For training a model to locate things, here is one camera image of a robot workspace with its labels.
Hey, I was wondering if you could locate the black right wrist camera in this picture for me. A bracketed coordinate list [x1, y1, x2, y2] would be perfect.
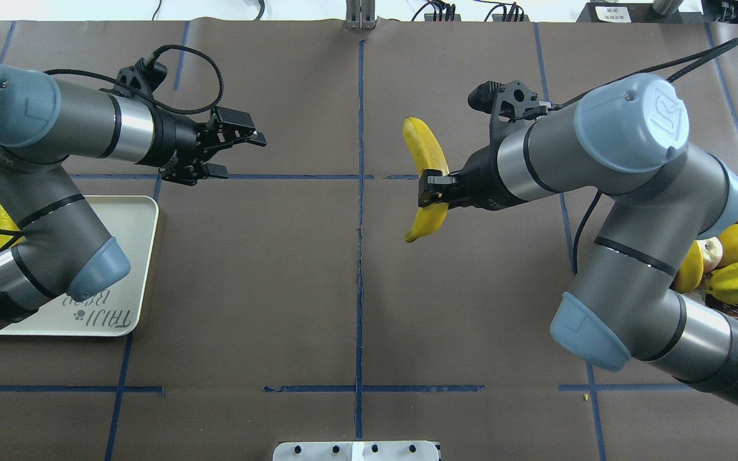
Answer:
[468, 81, 562, 142]

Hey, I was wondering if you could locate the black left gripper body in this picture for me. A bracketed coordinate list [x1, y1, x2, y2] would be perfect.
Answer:
[151, 110, 208, 168]

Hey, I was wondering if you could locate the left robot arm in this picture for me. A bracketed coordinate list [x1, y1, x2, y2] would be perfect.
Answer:
[0, 60, 267, 330]

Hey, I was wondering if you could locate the black box with label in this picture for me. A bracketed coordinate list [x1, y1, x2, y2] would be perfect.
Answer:
[576, 2, 664, 24]

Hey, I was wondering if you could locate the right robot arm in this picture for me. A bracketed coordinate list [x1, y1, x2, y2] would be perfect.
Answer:
[404, 73, 738, 405]

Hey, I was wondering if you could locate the cream rectangular tray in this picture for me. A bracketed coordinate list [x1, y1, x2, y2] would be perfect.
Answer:
[0, 195, 159, 337]

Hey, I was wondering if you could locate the aluminium frame post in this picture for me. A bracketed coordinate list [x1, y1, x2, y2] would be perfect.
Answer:
[345, 0, 377, 30]

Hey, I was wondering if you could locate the pale apple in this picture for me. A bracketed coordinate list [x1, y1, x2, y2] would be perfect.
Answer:
[697, 237, 724, 273]

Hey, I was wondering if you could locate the metal cup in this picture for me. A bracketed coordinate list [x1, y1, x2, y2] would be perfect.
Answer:
[651, 0, 684, 17]

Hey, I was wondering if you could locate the yellow banana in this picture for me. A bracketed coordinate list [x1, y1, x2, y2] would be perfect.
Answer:
[0, 204, 24, 251]
[402, 117, 449, 243]
[671, 240, 705, 294]

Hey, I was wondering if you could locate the white pillar with base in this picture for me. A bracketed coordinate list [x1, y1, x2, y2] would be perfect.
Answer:
[272, 440, 442, 460]

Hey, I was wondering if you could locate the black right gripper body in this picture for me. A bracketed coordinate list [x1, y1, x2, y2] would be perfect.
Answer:
[459, 147, 511, 211]

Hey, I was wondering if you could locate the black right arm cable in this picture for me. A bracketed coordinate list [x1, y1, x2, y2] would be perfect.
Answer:
[559, 37, 738, 276]

